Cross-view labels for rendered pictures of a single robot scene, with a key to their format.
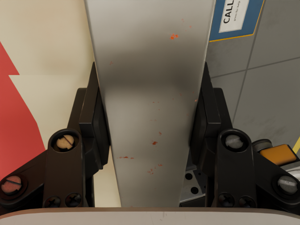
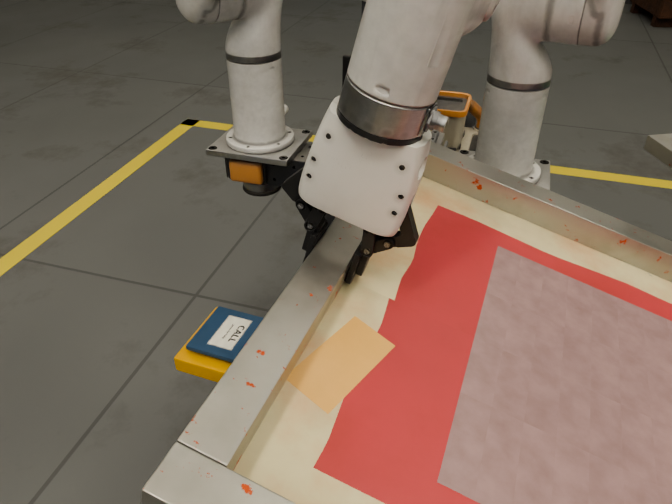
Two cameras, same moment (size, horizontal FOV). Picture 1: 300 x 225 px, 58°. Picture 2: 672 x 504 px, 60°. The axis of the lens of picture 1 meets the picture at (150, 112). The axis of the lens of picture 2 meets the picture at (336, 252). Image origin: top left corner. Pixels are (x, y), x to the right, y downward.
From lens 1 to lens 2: 0.46 m
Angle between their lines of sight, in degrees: 8
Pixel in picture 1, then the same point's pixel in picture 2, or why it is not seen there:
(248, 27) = (221, 313)
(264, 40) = (150, 325)
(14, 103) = (404, 290)
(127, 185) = not seen: hidden behind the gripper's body
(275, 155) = (248, 174)
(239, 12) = (226, 329)
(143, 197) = not seen: hidden behind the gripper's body
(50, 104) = (386, 281)
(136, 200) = not seen: hidden behind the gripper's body
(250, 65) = (187, 299)
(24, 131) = (412, 277)
